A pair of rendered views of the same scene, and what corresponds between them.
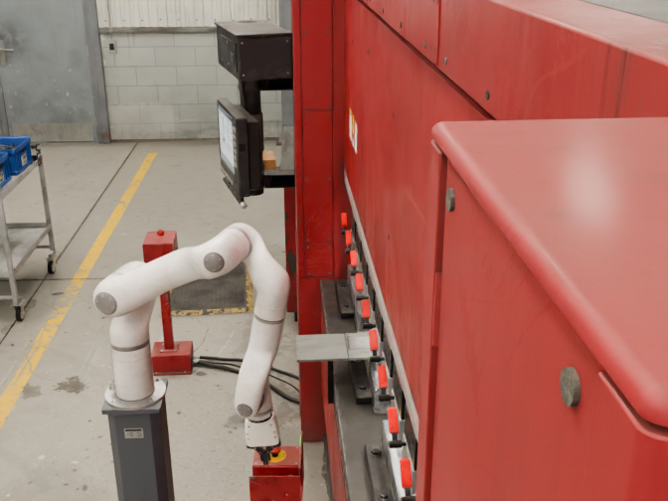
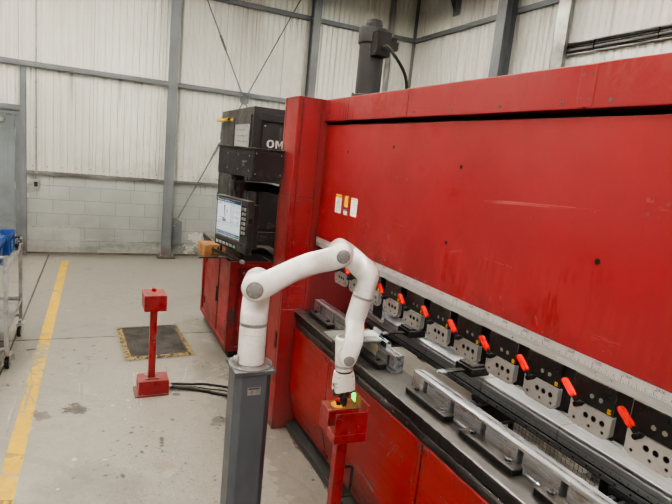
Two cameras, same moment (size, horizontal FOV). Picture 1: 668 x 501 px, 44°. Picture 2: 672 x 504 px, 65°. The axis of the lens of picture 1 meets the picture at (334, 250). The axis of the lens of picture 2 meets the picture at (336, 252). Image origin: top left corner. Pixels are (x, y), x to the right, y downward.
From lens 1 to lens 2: 125 cm
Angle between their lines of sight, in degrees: 24
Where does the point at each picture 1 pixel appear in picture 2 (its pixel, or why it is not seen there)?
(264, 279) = (368, 270)
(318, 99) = (305, 191)
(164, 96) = (73, 222)
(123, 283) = (268, 276)
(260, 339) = (359, 312)
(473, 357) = not seen: outside the picture
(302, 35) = (300, 150)
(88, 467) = (119, 462)
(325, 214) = not seen: hidden behind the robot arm
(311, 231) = not seen: hidden behind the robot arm
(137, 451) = (253, 406)
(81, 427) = (98, 436)
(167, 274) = (299, 269)
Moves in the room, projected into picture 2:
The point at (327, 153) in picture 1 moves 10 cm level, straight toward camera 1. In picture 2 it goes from (307, 226) to (312, 228)
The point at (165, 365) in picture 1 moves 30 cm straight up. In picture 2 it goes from (149, 389) to (151, 352)
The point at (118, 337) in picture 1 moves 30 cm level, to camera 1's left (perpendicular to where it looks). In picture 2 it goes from (253, 318) to (180, 319)
